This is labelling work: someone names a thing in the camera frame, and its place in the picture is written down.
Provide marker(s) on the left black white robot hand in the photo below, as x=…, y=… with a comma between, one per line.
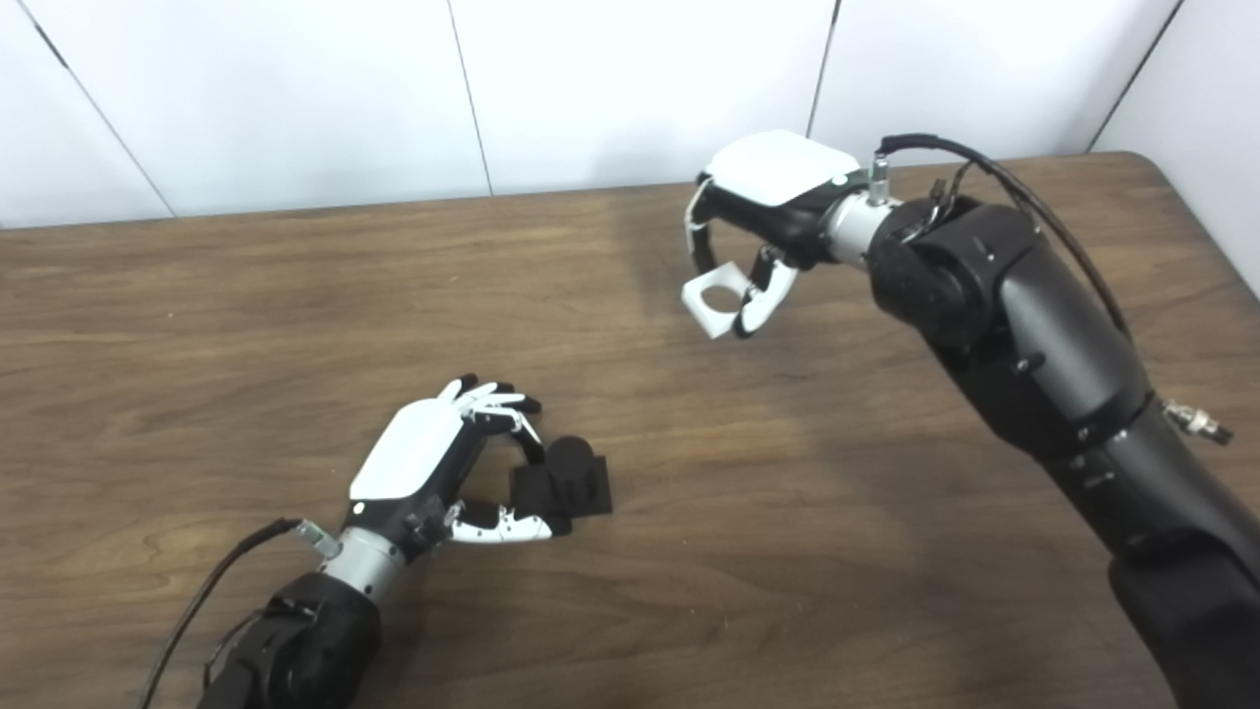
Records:
x=413, y=458

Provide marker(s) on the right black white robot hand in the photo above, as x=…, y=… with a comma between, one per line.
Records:
x=778, y=167

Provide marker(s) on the black peg with square base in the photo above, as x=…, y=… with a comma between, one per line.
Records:
x=576, y=483

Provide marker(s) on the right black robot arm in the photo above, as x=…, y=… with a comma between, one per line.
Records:
x=1043, y=335

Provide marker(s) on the white square piece with hole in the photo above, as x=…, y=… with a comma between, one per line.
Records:
x=707, y=317

